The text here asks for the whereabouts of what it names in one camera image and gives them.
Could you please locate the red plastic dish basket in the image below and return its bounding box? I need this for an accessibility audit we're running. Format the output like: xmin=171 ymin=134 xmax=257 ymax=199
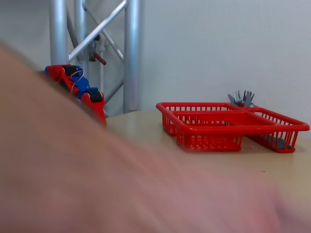
xmin=155 ymin=101 xmax=311 ymax=154

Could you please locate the dark grey plastic utensil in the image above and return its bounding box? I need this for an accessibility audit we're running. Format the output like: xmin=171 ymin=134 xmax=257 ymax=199
xmin=266 ymin=135 xmax=292 ymax=150

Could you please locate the aluminium truss frame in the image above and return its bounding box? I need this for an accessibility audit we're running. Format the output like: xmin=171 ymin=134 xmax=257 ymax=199
xmin=48 ymin=0 xmax=141 ymax=117

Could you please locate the valve with red handle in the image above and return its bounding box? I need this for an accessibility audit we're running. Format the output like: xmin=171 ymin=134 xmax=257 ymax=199
xmin=87 ymin=34 xmax=107 ymax=66

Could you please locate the grey plastic fork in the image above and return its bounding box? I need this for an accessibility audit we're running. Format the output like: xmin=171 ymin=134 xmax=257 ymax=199
xmin=242 ymin=90 xmax=256 ymax=108
xmin=227 ymin=90 xmax=244 ymax=107

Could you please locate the blurred bare person hand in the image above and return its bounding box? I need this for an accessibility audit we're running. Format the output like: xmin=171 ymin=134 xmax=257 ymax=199
xmin=0 ymin=40 xmax=311 ymax=233

